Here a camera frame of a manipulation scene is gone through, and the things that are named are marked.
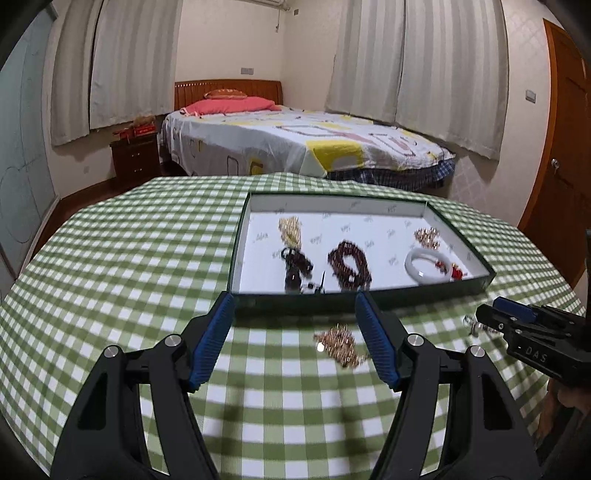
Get red tassel gold charm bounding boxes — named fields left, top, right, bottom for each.
left=435, top=261, right=465, bottom=281

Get white jade bangle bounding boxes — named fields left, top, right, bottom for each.
left=405, top=248, right=452, bottom=285

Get rose gold chain brooch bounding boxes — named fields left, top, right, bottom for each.
left=312, top=324, right=370, bottom=369

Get dark red bead bracelet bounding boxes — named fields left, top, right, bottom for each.
left=327, top=240, right=373, bottom=292

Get black cord pendant necklace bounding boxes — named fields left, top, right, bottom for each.
left=279, top=247, right=328, bottom=295

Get cream pearl bracelet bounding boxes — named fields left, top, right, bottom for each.
left=277, top=215, right=305, bottom=252

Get person right hand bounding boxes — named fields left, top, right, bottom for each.
left=534, top=379, right=590, bottom=442

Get wooden door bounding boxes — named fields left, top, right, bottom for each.
left=519, top=20, right=590, bottom=287

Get green shallow tray box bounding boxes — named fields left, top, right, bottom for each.
left=228, top=193, right=496, bottom=314

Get frosted glass wardrobe door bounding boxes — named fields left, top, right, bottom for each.
left=1, top=8, right=56, bottom=294

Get dark wooden nightstand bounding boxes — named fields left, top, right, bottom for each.
left=110, top=134, right=160, bottom=188

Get bed with patterned sheet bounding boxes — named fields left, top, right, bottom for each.
left=160, top=106, right=456, bottom=191

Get right window curtain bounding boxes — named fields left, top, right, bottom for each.
left=325, top=0, right=509, bottom=160

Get window curtain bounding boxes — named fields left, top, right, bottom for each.
left=325, top=0, right=509, bottom=160
left=50, top=0, right=182, bottom=146

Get red boxes on nightstand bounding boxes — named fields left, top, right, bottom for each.
left=114, top=115, right=156, bottom=140

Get red pink pillow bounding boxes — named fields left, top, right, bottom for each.
left=180, top=97, right=280, bottom=116

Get wooden headboard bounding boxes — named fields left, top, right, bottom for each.
left=174, top=79, right=283, bottom=110

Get orange embroidered cushion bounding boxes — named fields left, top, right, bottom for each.
left=204, top=89, right=249, bottom=100

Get left window curtain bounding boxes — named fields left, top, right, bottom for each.
left=50, top=0, right=182, bottom=146

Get wall air conditioner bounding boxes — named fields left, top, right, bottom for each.
left=252, top=0, right=290, bottom=11

